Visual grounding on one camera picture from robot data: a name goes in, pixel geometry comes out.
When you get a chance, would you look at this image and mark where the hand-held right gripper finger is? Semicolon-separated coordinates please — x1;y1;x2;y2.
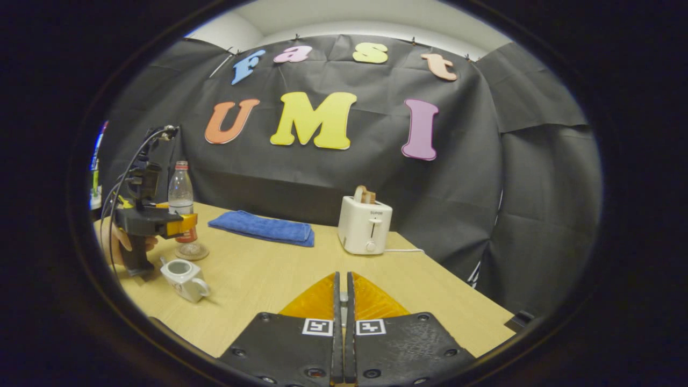
345;271;476;387
218;271;345;387

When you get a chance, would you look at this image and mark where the clear plastic water bottle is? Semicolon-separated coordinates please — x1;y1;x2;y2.
168;161;197;257

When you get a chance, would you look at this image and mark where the round wooden coaster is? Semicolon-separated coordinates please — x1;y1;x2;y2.
175;243;210;261

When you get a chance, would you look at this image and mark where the white teacup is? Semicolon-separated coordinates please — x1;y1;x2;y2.
160;258;210;303

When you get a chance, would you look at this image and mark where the blue folded towel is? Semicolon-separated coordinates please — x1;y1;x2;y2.
208;210;315;247

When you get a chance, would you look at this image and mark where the computer monitor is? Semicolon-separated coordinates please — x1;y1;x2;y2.
90;121;109;173

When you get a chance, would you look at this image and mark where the white toaster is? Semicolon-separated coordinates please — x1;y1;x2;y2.
338;196;393;255

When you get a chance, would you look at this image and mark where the black table edge clamp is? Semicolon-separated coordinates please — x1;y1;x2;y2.
504;310;535;329

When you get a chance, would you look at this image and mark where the black backdrop cloth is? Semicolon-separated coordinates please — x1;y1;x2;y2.
94;33;603;318

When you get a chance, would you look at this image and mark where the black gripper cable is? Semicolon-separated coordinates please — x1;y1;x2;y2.
98;125;180;269

